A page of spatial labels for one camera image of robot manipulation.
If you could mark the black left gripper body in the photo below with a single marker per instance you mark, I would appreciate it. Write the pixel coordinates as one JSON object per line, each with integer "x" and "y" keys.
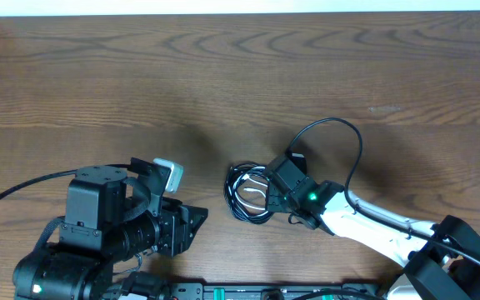
{"x": 172, "y": 232}

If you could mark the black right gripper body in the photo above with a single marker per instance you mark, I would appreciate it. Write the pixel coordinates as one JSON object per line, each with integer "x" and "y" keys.
{"x": 276, "y": 202}

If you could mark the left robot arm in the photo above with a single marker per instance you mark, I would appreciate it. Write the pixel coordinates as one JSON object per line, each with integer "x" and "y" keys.
{"x": 113, "y": 213}

